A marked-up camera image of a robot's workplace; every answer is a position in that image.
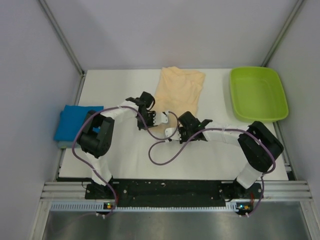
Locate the grey slotted cable duct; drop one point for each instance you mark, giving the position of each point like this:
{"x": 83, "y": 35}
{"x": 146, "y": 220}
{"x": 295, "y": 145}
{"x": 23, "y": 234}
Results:
{"x": 60, "y": 206}

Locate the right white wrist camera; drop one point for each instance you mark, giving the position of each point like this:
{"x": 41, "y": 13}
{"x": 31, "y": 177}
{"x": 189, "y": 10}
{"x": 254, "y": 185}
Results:
{"x": 172, "y": 134}

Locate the beige t shirt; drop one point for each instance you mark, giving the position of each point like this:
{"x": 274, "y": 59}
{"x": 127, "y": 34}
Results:
{"x": 178, "y": 90}

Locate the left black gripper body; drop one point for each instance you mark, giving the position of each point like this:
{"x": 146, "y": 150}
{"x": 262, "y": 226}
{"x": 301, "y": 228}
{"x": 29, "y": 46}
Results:
{"x": 148, "y": 118}

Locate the green plastic bin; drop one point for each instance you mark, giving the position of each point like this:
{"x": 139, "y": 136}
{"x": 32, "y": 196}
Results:
{"x": 257, "y": 94}

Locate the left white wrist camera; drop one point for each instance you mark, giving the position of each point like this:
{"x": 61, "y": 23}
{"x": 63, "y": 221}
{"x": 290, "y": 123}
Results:
{"x": 161, "y": 117}

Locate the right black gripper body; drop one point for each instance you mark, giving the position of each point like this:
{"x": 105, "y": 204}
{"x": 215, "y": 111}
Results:
{"x": 185, "y": 134}

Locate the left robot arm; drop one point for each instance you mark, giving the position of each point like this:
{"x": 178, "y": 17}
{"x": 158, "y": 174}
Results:
{"x": 94, "y": 138}

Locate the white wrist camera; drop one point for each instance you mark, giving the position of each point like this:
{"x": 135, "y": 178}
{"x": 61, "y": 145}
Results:
{"x": 172, "y": 134}
{"x": 161, "y": 117}

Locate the folded blue t shirt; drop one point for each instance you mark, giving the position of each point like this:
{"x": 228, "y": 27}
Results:
{"x": 71, "y": 120}

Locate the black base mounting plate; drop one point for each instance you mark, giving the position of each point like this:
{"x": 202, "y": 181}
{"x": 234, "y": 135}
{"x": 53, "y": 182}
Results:
{"x": 161, "y": 193}

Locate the aluminium frame rail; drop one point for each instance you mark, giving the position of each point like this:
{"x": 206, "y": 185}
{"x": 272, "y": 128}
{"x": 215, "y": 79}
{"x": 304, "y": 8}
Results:
{"x": 274, "y": 191}

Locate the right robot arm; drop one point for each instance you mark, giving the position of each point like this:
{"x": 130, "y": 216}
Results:
{"x": 259, "y": 146}

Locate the folded light blue striped shirt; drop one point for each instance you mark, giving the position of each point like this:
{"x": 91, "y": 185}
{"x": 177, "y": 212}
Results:
{"x": 65, "y": 144}

